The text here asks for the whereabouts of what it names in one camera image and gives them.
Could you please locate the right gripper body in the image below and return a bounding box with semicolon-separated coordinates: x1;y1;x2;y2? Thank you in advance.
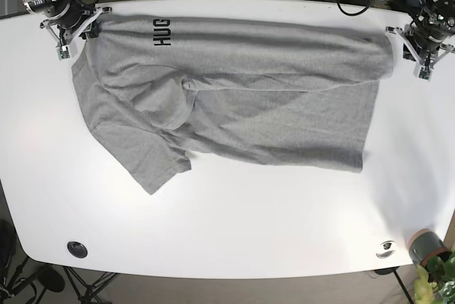
32;0;90;42

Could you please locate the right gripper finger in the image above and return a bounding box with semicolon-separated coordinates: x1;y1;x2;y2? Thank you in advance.
39;23;82;60
75;7;112;40

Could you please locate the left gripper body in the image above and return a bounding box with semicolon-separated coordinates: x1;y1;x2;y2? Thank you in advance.
409;9;454;59

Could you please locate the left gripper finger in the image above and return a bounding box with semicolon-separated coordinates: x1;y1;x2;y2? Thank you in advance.
385;25;420;63
414;45;454;80

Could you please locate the grey T-shirt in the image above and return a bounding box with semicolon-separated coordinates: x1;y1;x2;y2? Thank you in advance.
72;15;394;193

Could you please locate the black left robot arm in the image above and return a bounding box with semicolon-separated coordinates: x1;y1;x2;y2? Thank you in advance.
336;0;454;80

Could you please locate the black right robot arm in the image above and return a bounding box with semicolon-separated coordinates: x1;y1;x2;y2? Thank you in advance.
23;0;112;60

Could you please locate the grey plant pot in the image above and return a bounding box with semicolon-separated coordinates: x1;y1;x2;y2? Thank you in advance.
407;229;451;268

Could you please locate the silver table grommet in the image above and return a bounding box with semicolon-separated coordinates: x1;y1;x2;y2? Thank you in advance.
375;241;397;259

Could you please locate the black table grommet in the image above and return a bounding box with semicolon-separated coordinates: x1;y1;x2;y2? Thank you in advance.
67;241;88;259

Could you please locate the green potted plant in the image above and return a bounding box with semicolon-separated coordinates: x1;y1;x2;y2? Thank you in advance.
414;251;454;304

